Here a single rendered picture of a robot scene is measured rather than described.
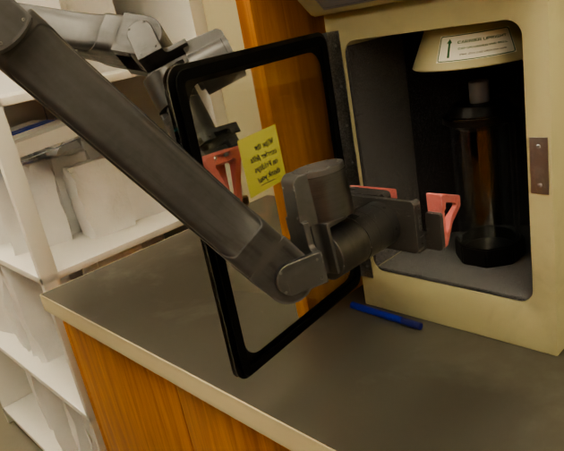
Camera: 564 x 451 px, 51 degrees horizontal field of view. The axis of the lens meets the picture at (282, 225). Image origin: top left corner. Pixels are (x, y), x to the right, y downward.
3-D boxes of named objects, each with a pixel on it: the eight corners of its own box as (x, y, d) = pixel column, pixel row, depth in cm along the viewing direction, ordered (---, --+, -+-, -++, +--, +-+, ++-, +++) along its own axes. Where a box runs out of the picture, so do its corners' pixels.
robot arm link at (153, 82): (146, 82, 82) (134, 72, 76) (190, 59, 82) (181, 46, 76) (168, 126, 82) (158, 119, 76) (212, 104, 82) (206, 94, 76)
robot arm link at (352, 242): (306, 281, 68) (343, 285, 63) (291, 225, 66) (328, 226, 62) (345, 257, 72) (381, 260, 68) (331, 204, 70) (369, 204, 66)
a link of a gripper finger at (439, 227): (423, 172, 77) (379, 195, 71) (473, 175, 72) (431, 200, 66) (428, 220, 79) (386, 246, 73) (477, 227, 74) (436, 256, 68)
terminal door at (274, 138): (362, 282, 97) (324, 29, 84) (239, 385, 75) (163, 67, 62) (357, 281, 97) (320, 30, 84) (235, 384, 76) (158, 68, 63)
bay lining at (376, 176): (454, 215, 111) (437, 19, 99) (602, 233, 92) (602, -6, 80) (374, 266, 96) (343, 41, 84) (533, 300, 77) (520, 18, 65)
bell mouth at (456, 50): (454, 54, 93) (451, 17, 91) (570, 42, 80) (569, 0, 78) (387, 75, 82) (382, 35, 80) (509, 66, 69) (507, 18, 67)
